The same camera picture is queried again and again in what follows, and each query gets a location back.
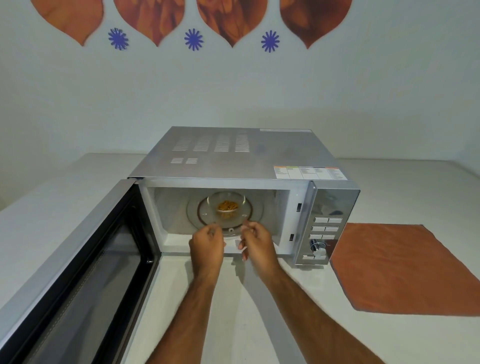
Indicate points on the person's left hand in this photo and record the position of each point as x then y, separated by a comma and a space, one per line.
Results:
208, 251

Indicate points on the person's right hand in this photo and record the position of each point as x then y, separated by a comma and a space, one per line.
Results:
264, 249

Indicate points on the person's left fingers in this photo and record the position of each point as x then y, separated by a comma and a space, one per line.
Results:
215, 230

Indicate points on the person's right fingers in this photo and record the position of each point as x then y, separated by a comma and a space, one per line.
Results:
249, 228

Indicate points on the person's right forearm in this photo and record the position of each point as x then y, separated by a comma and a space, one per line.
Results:
315, 318

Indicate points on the person's left forearm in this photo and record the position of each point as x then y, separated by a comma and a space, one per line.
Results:
187, 318

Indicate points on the clear glass bowl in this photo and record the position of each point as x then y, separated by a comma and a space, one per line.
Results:
225, 215

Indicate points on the glass microwave turntable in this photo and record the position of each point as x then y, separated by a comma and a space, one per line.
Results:
195, 213

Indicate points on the orange-brown food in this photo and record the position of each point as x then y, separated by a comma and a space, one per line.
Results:
227, 205

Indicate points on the white microwave knob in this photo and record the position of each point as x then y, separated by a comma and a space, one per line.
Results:
318, 251

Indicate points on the silver microwave oven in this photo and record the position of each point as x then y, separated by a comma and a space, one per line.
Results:
232, 157

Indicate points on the white warning label sticker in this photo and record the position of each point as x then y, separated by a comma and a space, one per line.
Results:
307, 173

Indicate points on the microwave door with black window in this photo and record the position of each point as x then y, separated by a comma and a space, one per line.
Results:
75, 262

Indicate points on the orange cloth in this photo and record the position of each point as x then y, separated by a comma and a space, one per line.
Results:
393, 266

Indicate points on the orange leaf wall decal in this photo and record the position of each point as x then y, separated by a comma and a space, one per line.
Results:
71, 17
150, 17

